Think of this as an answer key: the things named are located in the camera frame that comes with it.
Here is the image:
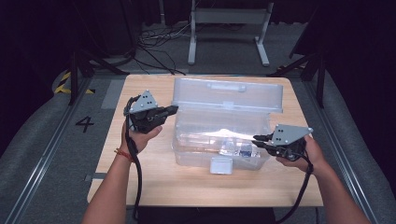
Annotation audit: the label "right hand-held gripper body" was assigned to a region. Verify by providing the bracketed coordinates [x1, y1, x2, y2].
[265, 124, 314, 161]

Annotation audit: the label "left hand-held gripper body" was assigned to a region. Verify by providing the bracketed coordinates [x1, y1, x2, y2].
[123, 90, 169, 134]

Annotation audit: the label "translucent white plastic bag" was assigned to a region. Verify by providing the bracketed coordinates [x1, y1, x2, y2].
[178, 127, 260, 142]

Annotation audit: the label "clear plastic storage box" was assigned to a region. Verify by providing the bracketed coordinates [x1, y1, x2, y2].
[171, 77, 284, 175]

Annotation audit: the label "person's left hand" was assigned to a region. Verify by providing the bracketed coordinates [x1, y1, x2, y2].
[120, 122, 163, 156]

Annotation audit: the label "person's right hand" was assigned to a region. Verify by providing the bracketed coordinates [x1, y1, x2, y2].
[275, 135, 328, 174]

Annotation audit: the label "small blue packet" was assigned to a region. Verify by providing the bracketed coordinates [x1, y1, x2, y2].
[238, 144, 254, 157]

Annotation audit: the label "small clear packet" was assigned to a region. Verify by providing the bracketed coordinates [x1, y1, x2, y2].
[219, 140, 239, 157]

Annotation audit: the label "black metal stand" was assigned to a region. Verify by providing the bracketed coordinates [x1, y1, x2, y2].
[266, 50, 327, 109]
[68, 48, 131, 106]

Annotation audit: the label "person's dark clothing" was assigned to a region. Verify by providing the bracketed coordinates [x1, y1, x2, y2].
[136, 206, 276, 224]

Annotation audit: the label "white metal stand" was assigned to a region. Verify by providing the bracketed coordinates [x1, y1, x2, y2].
[187, 0, 276, 67]

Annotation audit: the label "red string bracelet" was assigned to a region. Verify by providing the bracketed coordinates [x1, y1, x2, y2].
[114, 147, 135, 163]

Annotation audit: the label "grey metal floor rail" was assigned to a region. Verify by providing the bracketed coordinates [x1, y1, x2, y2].
[303, 77, 379, 224]
[3, 76, 94, 224]

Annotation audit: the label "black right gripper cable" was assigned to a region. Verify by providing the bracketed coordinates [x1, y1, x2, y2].
[275, 152, 314, 224]

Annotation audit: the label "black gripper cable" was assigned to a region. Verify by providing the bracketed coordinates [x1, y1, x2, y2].
[123, 94, 144, 220]
[275, 152, 314, 224]

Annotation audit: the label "black floor cables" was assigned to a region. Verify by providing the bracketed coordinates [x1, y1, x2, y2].
[134, 22, 191, 77]

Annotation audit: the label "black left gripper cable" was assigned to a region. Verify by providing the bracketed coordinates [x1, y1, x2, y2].
[123, 94, 144, 220]

